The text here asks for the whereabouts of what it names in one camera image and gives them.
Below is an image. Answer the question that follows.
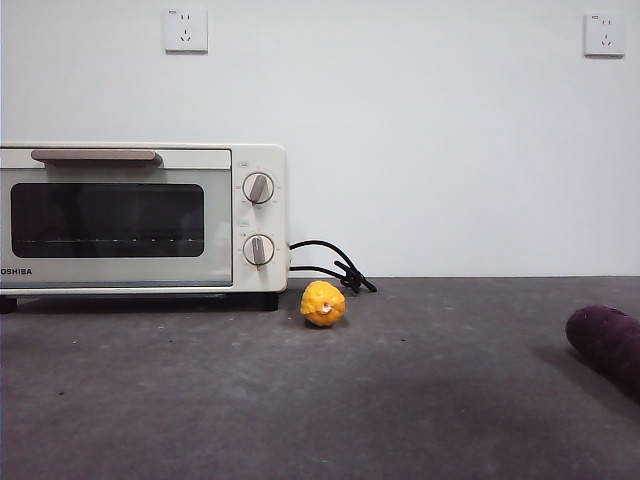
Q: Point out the black power cable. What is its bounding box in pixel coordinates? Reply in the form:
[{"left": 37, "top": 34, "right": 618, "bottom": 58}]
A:
[{"left": 288, "top": 240, "right": 378, "bottom": 295}]

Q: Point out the glass oven door with handle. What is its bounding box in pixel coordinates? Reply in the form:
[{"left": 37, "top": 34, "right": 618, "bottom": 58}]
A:
[{"left": 0, "top": 147, "right": 234, "bottom": 290}]

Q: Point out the purple sweet potato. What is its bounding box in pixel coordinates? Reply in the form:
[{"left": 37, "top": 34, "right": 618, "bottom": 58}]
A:
[{"left": 565, "top": 304, "right": 640, "bottom": 397}]

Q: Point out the wire oven rack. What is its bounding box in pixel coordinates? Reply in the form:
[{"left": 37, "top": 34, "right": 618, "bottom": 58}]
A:
[{"left": 13, "top": 237, "right": 204, "bottom": 246}]

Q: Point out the cream toaster oven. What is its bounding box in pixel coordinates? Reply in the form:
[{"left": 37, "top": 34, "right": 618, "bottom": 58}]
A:
[{"left": 0, "top": 143, "right": 290, "bottom": 315}]

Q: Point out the beige oven knob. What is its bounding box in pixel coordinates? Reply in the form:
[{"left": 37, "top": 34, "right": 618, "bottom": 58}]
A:
[
  {"left": 241, "top": 172, "right": 277, "bottom": 207},
  {"left": 241, "top": 233, "right": 277, "bottom": 272}
]

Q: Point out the yellow corn cob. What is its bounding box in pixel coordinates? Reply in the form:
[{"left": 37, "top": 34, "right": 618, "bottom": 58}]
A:
[{"left": 299, "top": 280, "right": 347, "bottom": 330}]

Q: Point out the white wall socket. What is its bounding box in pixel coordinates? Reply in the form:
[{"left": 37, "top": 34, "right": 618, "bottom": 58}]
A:
[
  {"left": 165, "top": 7, "right": 209, "bottom": 55},
  {"left": 583, "top": 13, "right": 626, "bottom": 59}
]

